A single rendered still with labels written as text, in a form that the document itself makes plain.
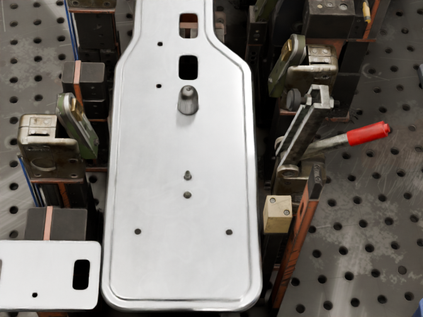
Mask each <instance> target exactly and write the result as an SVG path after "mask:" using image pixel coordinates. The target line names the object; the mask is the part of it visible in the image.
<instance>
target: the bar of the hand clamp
mask: <svg viewBox="0 0 423 317"><path fill-rule="evenodd" d="M300 105H301V106H300ZM339 105H340V102H339V101H335V100H334V99H333V97H331V96H329V87H328V86H325V85H315V84H312V85H311V87H310V89H309V91H308V93H307V94H305V96H304V97H301V94H300V92H299V91H298V89H291V90H290V91H289V92H288V95H287V98H286V107H287V108H288V110H289V111H293V112H295V111H296V110H297V109H298V108H299V107H300V108H299V110H298V112H297V113H296V115H295V117H294V119H293V121H292V122H291V125H290V127H289V128H288V130H287V132H286V134H285V136H284V138H283V139H282V141H281V143H280V145H279V147H278V149H277V151H276V157H281V156H280V153H281V152H283V150H287V152H286V153H285V156H284V157H283V159H282V161H281V162H280V164H279V166H281V165H285V164H292V165H297V164H298V163H299V161H300V159H301V158H302V156H303V154H304V153H305V151H306V149H307V148H308V146H309V144H310V143H311V141H312V140H313V138H314V136H315V134H316V133H317V131H318V130H319V128H320V126H321V124H322V123H323V121H324V119H325V118H326V116H327V115H328V113H329V111H332V109H333V108H336V109H338V108H339Z"/></svg>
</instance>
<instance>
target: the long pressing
mask: <svg viewBox="0 0 423 317"><path fill-rule="evenodd" d="M182 14H195V15H197V17H198V36H197V37H196V38H181V37H180V34H179V32H180V16H181V15H182ZM159 42H162V43H163V46H161V47H160V46H158V45H157V43H159ZM182 56H194V57H196V58H197V59H198V77H197V79H195V80H182V79H180V77H179V59H180V58H181V57H182ZM157 84H160V85H161V86H162V87H161V88H156V85H157ZM185 85H192V86H194V87H195V88H196V90H197V91H198V96H199V99H198V106H199V107H198V110H197V112H196V113H195V114H191V115H185V114H182V113H181V112H180V111H179V110H178V94H179V91H180V89H181V88H182V87H183V86H185ZM187 170H189V171H190V175H191V179H190V180H189V181H187V180H185V179H184V175H185V172H186V171H187ZM186 191H188V192H190V193H191V197H190V198H189V199H186V198H185V197H184V196H183V194H184V193H185V192H186ZM136 229H141V231H142V232H141V234H139V235H136V234H135V230H136ZM227 230H232V232H233V233H232V234H231V235H227V234H226V231H227ZM262 284H263V281H262V254H261V227H260V212H259V185H258V171H257V143H256V116H255V102H254V76H253V71H252V69H251V66H250V65H249V64H248V63H247V62H246V61H245V60H244V59H243V58H241V57H240V56H239V55H237V54H236V53H235V52H234V51H232V50H231V49H230V48H229V47H227V46H226V45H225V44H223V43H222V42H221V41H220V40H219V39H218V37H217V35H216V33H215V0H134V9H133V31H132V38H131V40H130V42H129V44H128V45H127V47H126V49H125V50H124V52H123V53H122V55H121V57H120V58H119V60H118V61H117V63H116V66H115V70H114V79H113V97H112V106H111V124H110V142H109V152H108V170H107V180H106V197H105V207H104V225H103V243H102V252H101V271H100V280H99V288H100V291H101V295H102V297H103V299H104V301H105V302H106V303H107V305H109V306H110V307H111V308H113V309H115V310H117V311H121V312H126V313H240V312H243V311H246V310H248V309H250V308H251V307H253V305H255V304H256V303H257V301H258V299H259V297H260V296H261V292H262Z"/></svg>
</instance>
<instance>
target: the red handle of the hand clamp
mask: <svg viewBox="0 0 423 317"><path fill-rule="evenodd" d="M388 132H390V127H389V125H388V124H385V122H384V121H381V122H378V123H374V124H371V125H368V126H364V127H360V128H357V129H354V130H351V131H347V133H344V134H341V135H337V136H333V137H331V138H327V139H325V140H321V141H318V142H314V143H310V144H309V146H308V148H307V149H306V151H305V153H304V154H303V156H302V158H301V159H300V160H303V159H307V158H310V157H314V156H316V155H320V154H323V153H327V152H331V151H334V150H338V149H341V148H345V147H349V146H352V147H353V146H356V145H360V144H363V143H367V142H371V141H374V140H378V139H380V138H384V137H387V136H388ZM286 152H287V150H283V152H281V153H280V156H281V160H282V159H283V157H284V156H285V153H286Z"/></svg>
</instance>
